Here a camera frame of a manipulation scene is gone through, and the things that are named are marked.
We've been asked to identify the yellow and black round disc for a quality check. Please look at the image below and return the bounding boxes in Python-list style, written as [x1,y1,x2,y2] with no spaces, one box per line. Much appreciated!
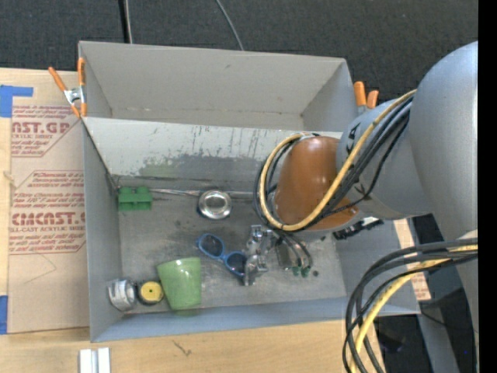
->
[137,280,165,307]

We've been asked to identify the brown cardboard board red print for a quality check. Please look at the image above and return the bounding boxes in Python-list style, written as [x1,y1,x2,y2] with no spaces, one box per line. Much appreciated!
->
[0,67,92,336]

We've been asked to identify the clear round glass dish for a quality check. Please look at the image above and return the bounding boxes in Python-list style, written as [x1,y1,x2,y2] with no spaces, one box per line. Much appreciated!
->
[197,189,233,221]

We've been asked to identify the blue sunglasses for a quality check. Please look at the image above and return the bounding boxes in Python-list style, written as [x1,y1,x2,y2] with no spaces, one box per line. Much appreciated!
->
[194,232,249,277]

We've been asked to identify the green toy building block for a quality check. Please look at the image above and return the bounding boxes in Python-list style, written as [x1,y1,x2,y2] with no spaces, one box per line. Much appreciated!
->
[116,186,154,212]

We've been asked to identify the silver tape roll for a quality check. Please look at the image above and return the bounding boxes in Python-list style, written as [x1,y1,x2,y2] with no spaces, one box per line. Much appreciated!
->
[106,277,138,312]

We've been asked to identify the grey metal bin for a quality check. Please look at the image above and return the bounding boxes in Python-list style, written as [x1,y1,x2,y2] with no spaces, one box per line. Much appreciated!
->
[77,40,422,343]

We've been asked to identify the black cylinder on white bracket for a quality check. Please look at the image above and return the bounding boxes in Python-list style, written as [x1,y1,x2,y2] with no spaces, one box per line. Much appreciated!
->
[332,217,384,241]

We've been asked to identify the green cup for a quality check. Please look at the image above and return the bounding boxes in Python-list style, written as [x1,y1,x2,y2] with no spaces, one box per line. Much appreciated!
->
[156,256,203,312]

